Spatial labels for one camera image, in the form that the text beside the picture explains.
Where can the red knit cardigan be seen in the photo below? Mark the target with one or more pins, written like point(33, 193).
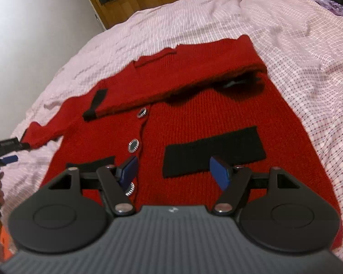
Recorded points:
point(205, 114)

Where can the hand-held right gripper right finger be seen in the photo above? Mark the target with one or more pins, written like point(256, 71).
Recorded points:
point(218, 174)

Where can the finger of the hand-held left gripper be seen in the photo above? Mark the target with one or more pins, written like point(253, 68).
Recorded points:
point(8, 145)
point(8, 159)

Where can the pink checked bed sheet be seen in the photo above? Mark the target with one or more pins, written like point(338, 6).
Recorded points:
point(303, 77)

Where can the orange object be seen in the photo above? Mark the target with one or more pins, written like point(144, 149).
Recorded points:
point(6, 242)

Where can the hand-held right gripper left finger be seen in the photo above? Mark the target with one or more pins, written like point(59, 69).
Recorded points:
point(128, 169)

